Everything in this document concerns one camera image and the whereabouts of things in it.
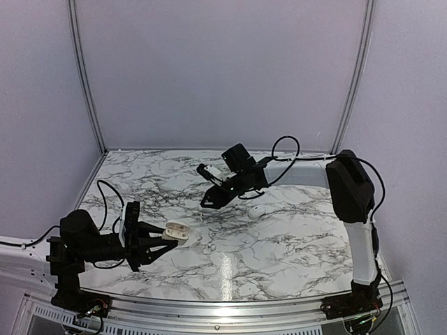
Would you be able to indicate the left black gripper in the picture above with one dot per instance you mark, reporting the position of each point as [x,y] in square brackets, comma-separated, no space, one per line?
[137,244]

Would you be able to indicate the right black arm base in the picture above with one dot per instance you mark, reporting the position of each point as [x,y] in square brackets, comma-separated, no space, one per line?
[361,299]

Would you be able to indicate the front aluminium rail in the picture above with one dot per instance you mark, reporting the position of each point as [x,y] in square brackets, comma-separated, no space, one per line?
[137,315]

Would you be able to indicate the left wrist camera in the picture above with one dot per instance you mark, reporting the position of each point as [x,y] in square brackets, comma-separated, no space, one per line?
[123,226]

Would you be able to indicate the right aluminium corner post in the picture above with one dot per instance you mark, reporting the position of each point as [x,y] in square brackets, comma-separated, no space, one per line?
[358,70]

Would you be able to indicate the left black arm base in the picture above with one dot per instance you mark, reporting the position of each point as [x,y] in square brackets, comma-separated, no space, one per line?
[72,297]

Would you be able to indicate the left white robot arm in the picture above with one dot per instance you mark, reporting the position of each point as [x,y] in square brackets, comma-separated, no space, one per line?
[55,262]

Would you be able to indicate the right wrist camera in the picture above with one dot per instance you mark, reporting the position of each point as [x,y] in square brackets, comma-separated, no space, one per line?
[237,159]

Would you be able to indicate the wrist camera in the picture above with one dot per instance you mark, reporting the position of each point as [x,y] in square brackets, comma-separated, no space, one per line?
[123,226]
[237,159]

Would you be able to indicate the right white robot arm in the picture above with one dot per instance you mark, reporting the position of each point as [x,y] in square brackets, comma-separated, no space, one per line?
[351,190]

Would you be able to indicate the aluminium corner post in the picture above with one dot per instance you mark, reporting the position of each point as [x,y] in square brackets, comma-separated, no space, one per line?
[83,76]
[358,70]

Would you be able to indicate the white earbud charging case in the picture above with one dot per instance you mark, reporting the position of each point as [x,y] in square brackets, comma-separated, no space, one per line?
[176,231]

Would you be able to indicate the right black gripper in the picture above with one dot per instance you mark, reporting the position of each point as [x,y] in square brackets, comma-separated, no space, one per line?
[213,195]

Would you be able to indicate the left aluminium corner post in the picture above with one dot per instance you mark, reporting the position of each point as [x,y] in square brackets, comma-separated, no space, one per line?
[83,76]

